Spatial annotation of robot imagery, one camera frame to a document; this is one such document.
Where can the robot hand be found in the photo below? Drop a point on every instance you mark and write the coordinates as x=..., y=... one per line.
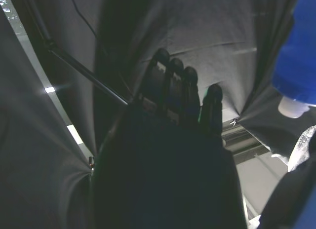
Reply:
x=168, y=169

